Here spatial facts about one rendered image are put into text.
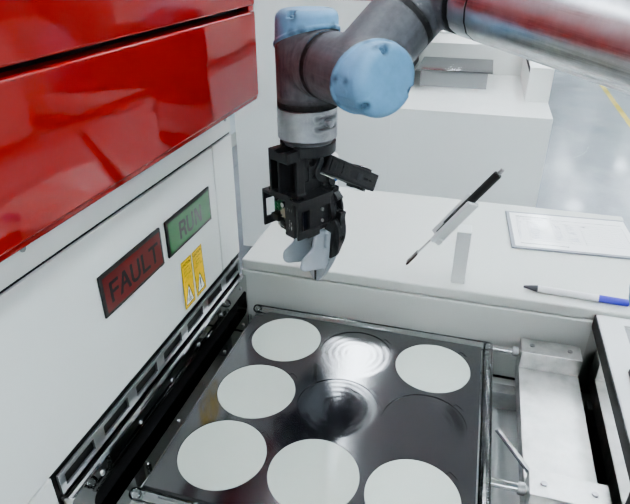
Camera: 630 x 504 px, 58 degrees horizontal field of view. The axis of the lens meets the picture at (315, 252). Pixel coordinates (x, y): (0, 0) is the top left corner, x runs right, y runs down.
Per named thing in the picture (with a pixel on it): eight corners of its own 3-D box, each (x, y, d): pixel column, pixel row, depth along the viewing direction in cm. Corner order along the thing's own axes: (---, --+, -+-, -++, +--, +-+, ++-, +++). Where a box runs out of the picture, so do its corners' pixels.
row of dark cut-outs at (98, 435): (57, 493, 54) (52, 475, 53) (236, 270, 91) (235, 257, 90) (63, 494, 54) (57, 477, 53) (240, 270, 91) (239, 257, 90)
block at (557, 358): (518, 367, 81) (521, 350, 79) (517, 352, 83) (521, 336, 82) (578, 377, 79) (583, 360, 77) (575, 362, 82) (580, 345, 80)
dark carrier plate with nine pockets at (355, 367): (143, 488, 61) (142, 485, 61) (258, 313, 90) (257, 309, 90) (472, 574, 53) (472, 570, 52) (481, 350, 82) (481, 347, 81)
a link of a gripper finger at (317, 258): (292, 291, 80) (290, 232, 75) (322, 276, 83) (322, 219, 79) (307, 300, 78) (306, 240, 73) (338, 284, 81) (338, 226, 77)
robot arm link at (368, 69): (419, -5, 53) (352, -11, 61) (341, 85, 52) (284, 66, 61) (452, 57, 58) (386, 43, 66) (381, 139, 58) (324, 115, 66)
